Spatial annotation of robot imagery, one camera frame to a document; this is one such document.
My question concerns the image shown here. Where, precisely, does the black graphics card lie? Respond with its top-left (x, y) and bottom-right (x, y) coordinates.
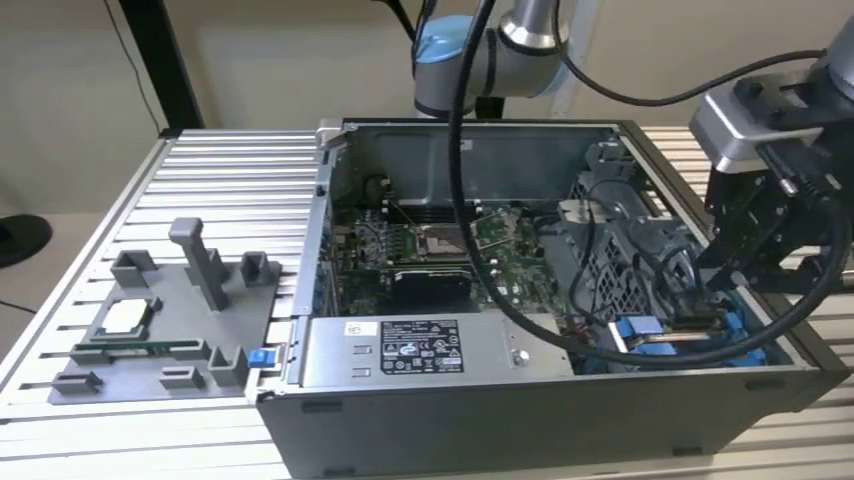
top-left (391, 268), bottom-right (470, 307)

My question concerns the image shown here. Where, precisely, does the green RAM stick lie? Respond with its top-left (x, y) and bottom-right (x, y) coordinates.
top-left (78, 341), bottom-right (202, 352)

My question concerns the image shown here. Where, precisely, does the black wrist mount bracket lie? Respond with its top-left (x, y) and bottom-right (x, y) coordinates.
top-left (733, 69), bottom-right (854, 136)

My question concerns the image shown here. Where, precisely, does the green Dell motherboard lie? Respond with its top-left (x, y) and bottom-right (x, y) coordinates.
top-left (326, 199), bottom-right (569, 321)

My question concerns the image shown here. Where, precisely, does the perforated metal drive cage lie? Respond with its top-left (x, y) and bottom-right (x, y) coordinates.
top-left (553, 142), bottom-right (742, 321)

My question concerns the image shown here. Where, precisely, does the black disk power wire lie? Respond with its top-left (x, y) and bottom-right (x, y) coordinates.
top-left (633, 244), bottom-right (696, 331)

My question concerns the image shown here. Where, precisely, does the metal socket cover frame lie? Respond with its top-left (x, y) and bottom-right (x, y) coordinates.
top-left (472, 208), bottom-right (526, 251)

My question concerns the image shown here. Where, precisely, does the black metal frame post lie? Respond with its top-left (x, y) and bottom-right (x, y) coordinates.
top-left (123, 0), bottom-right (206, 131)

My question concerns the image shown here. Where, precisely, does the dark grey PC case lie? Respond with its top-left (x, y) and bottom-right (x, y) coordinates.
top-left (245, 117), bottom-right (854, 464)

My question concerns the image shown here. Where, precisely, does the silver power supply unit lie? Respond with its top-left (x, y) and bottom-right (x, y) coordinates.
top-left (303, 314), bottom-right (577, 390)

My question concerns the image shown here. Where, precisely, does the silver CPU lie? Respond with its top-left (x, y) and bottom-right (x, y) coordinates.
top-left (99, 301), bottom-right (157, 334)

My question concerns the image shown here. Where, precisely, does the grey parts rack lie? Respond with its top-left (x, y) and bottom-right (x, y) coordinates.
top-left (50, 217), bottom-right (282, 404)

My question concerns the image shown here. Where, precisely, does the hard disk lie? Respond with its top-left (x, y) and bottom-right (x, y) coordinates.
top-left (610, 299), bottom-right (776, 374)

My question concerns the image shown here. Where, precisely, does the CPU socket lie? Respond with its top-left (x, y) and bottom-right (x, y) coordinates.
top-left (414, 223), bottom-right (464, 257)

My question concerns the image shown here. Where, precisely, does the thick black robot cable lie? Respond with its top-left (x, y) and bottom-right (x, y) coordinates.
top-left (448, 0), bottom-right (844, 364)
top-left (550, 0), bottom-right (829, 104)

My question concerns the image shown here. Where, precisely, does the grey wrist camera housing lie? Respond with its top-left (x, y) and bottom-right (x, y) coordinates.
top-left (689, 89), bottom-right (826, 174)

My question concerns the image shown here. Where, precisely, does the black round stand base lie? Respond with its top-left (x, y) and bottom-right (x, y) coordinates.
top-left (0, 214), bottom-right (54, 266)

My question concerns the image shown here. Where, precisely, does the black side camera mount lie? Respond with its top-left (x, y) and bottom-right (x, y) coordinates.
top-left (797, 252), bottom-right (854, 294)

